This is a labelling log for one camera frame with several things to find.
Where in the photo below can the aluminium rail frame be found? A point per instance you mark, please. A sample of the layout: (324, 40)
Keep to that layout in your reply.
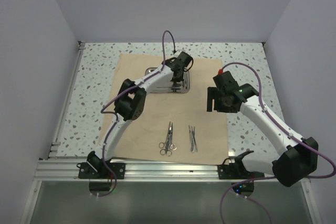
(156, 192)

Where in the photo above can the beige cloth wrap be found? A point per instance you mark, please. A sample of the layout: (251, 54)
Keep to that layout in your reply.
(142, 137)

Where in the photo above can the steel forceps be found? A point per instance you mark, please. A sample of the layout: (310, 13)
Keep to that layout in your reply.
(170, 89)

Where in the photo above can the steel scissors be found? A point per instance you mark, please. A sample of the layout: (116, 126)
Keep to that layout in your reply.
(170, 145)

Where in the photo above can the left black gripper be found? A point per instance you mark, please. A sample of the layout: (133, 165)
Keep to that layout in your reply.
(180, 78)

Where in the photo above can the steel scalpel handle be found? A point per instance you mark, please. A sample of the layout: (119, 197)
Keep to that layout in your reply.
(193, 140)
(190, 138)

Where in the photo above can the steel hemostat clamp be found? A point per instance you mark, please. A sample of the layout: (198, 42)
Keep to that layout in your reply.
(165, 146)

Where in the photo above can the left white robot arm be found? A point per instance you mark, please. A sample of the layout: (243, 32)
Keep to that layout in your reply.
(128, 105)

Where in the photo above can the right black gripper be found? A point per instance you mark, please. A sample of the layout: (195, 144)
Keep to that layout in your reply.
(212, 91)

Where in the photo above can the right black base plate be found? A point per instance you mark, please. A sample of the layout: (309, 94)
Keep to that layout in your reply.
(228, 172)

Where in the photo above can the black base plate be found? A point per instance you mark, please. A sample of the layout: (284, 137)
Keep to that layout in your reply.
(87, 172)
(228, 172)

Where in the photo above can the steel instrument tray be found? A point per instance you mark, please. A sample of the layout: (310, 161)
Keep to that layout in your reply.
(183, 85)

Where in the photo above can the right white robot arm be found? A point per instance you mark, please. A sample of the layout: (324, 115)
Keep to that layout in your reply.
(297, 157)

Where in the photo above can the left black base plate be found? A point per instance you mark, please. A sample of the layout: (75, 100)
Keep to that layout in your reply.
(87, 172)

